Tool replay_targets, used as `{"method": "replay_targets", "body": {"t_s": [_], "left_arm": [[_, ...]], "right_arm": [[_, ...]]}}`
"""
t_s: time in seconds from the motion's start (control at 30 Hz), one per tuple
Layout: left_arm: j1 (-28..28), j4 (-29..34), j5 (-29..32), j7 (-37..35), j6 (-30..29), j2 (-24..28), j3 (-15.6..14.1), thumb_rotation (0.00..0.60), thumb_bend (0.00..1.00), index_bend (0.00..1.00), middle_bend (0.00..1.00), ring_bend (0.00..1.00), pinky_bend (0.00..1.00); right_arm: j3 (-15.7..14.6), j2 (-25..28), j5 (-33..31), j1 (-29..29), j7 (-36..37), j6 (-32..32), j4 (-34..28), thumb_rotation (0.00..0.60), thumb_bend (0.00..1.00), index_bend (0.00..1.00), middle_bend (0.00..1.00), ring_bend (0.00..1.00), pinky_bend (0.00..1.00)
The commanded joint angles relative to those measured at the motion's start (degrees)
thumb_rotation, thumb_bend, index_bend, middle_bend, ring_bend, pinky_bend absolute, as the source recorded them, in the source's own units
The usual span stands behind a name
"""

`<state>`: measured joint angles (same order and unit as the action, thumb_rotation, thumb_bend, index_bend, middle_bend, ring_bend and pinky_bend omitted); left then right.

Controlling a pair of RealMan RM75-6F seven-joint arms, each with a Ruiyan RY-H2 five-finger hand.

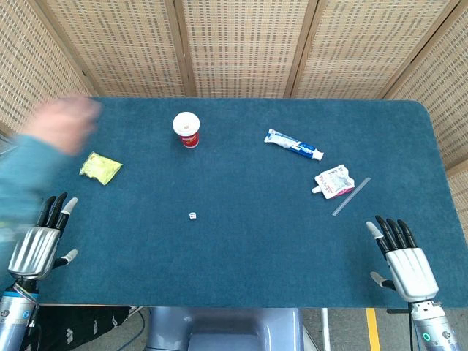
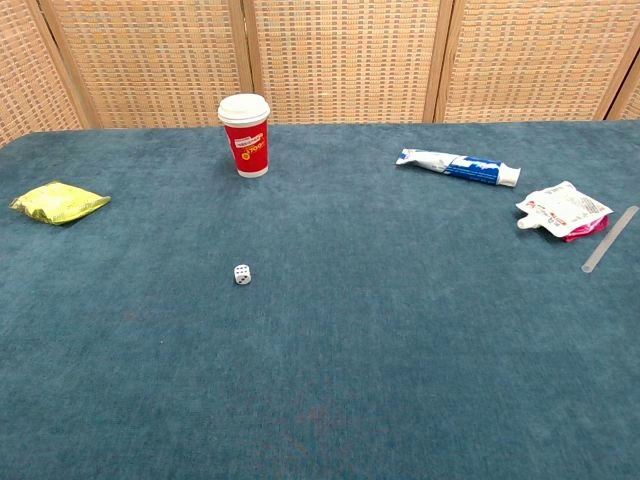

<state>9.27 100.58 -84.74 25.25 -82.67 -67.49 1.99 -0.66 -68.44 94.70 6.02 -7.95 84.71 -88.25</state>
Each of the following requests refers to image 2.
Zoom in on blue table cloth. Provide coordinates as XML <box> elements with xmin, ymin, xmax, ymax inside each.
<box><xmin>0</xmin><ymin>118</ymin><xmax>640</xmax><ymax>480</ymax></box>

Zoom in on red paper cup white lid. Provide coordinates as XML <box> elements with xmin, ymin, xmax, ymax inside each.
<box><xmin>217</xmin><ymin>93</ymin><xmax>272</xmax><ymax>179</ymax></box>

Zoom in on white blue toothpaste tube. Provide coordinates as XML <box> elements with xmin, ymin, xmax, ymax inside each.
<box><xmin>395</xmin><ymin>147</ymin><xmax>522</xmax><ymax>189</ymax></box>

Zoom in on woven rattan folding screen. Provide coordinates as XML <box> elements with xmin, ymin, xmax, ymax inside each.
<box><xmin>0</xmin><ymin>0</ymin><xmax>640</xmax><ymax>149</ymax></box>

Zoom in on white red spout pouch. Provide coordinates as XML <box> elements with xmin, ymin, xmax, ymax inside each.
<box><xmin>515</xmin><ymin>180</ymin><xmax>615</xmax><ymax>244</ymax></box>

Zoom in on yellow-green snack packet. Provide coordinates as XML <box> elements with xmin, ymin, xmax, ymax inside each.
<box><xmin>9</xmin><ymin>180</ymin><xmax>112</xmax><ymax>227</ymax></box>

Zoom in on clear plastic straw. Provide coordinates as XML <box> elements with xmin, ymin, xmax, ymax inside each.
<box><xmin>580</xmin><ymin>205</ymin><xmax>640</xmax><ymax>274</ymax></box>

